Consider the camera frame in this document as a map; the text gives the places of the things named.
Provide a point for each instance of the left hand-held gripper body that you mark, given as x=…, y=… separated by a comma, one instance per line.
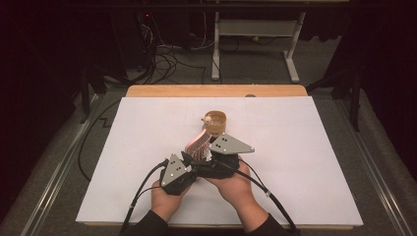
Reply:
x=173, y=172

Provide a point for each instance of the white metal table frame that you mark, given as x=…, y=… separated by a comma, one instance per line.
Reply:
x=255, y=28

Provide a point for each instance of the person's left hand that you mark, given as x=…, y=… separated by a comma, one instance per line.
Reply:
x=167, y=205

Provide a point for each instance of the black metal stand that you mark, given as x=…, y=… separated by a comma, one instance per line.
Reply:
x=86, y=95
x=354, y=101

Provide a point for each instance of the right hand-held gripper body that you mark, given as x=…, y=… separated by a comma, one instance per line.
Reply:
x=229, y=144

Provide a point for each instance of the black computer with red light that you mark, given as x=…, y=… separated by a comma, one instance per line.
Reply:
x=131, y=36

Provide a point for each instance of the aluminium floor rail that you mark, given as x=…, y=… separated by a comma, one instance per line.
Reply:
x=55, y=173
x=377, y=183

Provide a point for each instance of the person's right hand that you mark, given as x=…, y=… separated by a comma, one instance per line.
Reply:
x=237, y=193

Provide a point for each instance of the round wooden cup with figurine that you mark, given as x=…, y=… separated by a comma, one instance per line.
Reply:
x=218, y=123

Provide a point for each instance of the pink hair brush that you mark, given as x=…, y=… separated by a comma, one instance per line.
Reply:
x=196, y=146

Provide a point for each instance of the white paper sheet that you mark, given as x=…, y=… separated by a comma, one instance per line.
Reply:
x=131, y=147

